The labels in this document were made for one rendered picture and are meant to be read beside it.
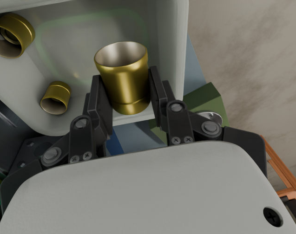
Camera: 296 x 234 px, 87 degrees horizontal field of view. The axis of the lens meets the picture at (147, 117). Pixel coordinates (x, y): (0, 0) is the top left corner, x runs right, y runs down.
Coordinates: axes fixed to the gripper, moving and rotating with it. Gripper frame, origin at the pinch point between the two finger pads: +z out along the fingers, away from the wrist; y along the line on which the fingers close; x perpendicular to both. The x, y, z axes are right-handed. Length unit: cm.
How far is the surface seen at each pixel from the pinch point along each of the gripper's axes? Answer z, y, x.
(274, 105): 105, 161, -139
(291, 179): 37, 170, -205
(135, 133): 32, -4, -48
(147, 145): 32, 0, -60
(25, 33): 12.1, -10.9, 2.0
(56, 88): 12.1, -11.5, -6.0
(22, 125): 11.6, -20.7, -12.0
